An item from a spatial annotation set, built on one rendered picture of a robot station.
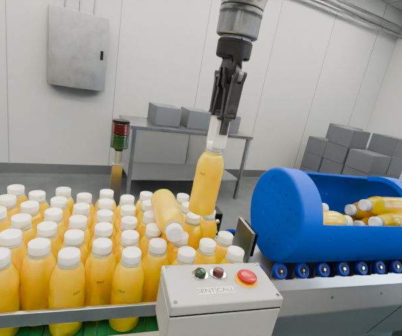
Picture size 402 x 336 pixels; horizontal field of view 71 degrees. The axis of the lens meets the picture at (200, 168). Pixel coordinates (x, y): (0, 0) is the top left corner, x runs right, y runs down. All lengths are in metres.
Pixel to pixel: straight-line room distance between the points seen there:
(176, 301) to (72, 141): 3.58
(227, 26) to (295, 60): 4.59
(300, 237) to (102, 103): 3.39
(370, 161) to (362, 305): 3.44
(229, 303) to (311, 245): 0.38
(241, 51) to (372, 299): 0.88
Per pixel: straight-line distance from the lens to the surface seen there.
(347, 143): 4.64
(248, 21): 0.62
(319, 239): 0.82
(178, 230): 0.62
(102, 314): 0.65
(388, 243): 1.02
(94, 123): 3.92
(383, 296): 1.18
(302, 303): 0.96
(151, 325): 0.72
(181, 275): 0.53
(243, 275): 0.55
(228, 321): 0.53
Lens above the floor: 1.42
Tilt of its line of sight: 16 degrees down
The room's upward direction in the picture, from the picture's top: 10 degrees clockwise
